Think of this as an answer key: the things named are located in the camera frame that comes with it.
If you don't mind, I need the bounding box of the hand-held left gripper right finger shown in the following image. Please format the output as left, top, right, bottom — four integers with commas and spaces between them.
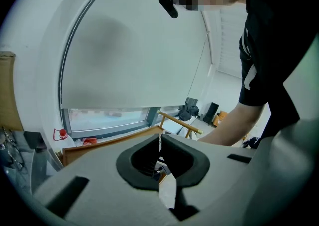
159, 134, 257, 221

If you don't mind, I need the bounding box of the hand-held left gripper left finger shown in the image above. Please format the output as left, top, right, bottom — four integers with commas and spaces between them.
33, 134, 180, 226

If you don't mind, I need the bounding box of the person's right forearm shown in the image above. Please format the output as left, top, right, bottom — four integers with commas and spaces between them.
198, 101, 272, 147

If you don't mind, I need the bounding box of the clear plastic storage box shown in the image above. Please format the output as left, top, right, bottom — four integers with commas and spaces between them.
0, 130, 63, 196

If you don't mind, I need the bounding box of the black grey sneaker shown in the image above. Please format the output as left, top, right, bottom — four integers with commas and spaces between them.
243, 136, 261, 150

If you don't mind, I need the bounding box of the white bottle red cap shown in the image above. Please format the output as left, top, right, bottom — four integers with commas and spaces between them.
53, 128, 77, 149

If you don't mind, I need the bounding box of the black angled stand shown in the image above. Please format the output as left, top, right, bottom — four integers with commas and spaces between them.
23, 131, 47, 151

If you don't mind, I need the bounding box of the white roller blind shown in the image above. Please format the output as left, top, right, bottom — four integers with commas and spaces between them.
59, 0, 212, 109

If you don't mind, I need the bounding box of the large cardboard sheet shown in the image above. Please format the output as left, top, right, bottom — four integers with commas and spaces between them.
0, 50, 24, 132

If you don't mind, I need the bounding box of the person's black clothed body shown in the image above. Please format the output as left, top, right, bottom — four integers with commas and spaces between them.
238, 0, 319, 146

